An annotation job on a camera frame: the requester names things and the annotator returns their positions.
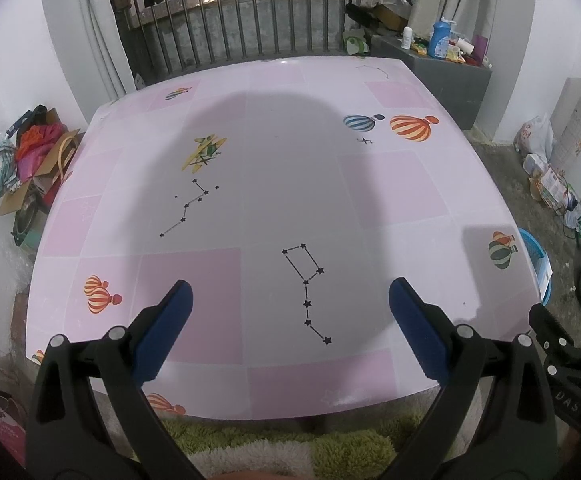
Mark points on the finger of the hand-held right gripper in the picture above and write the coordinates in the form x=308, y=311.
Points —
x=550, y=332

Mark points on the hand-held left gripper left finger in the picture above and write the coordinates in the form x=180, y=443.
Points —
x=165, y=330

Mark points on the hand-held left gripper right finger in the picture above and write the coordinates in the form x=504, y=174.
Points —
x=418, y=330

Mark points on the blue plastic mesh basket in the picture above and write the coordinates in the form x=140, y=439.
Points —
x=530, y=242

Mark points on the pile of printed cartons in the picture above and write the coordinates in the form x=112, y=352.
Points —
x=550, y=185

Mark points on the green white fluffy garment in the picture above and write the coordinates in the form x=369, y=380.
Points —
x=350, y=450

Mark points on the dark round pan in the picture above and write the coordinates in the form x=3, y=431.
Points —
x=28, y=220

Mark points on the white plastic bag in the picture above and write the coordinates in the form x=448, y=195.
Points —
x=535, y=135

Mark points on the cardboard box with clothes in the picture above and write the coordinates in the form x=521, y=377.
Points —
x=68, y=155

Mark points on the orange red cloth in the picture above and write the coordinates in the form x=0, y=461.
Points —
x=38, y=147

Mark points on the teal patterned cloth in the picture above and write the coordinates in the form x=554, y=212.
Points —
x=1, y=170

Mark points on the grey cabinet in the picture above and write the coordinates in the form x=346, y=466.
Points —
x=445, y=80

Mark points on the white tube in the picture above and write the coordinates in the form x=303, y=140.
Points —
x=464, y=47

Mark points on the blue detergent bottle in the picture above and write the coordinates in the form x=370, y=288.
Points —
x=440, y=40

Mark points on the small white bottle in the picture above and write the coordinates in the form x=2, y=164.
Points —
x=408, y=38

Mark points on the cardboard box of clutter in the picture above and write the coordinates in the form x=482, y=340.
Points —
x=388, y=17

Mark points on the metal balcony railing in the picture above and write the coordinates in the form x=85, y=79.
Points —
x=250, y=25

